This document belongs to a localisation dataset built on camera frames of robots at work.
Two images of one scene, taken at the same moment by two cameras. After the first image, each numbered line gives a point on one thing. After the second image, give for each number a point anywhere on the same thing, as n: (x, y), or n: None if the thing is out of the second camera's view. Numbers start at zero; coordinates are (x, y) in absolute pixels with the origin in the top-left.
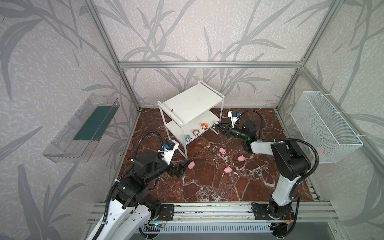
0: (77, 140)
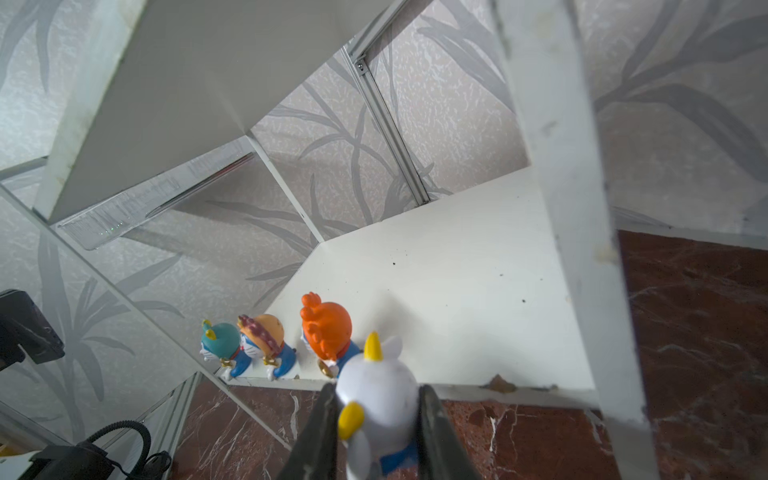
0: (99, 222)
